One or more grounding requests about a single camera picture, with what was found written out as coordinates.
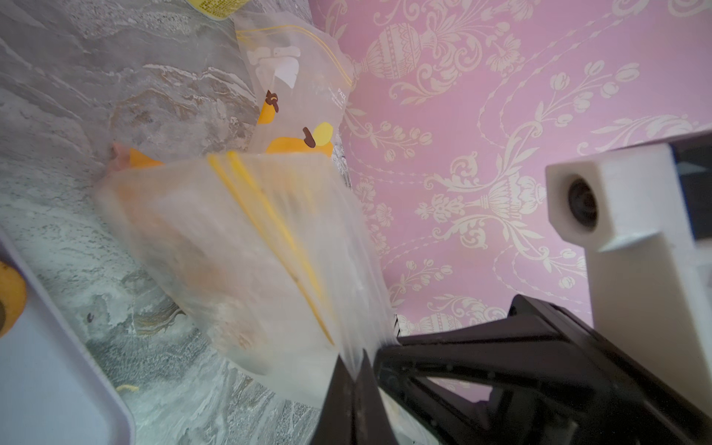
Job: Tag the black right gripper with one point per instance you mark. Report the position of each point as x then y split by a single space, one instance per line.
537 377

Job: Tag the yellow tin can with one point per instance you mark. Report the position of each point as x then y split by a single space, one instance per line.
217 9

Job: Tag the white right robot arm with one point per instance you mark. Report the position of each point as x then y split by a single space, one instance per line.
649 301

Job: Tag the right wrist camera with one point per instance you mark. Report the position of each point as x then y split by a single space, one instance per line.
617 198

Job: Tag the ziploc bag with yellow chick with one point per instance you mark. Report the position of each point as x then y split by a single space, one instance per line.
300 78

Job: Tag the lilac plastic tray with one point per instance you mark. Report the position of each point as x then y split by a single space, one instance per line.
52 390

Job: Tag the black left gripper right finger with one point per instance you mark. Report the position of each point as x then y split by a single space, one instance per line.
371 424

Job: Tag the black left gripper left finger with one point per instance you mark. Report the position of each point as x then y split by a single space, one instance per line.
335 425

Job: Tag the pile of assorted cookies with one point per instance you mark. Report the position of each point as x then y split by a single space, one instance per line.
13 295

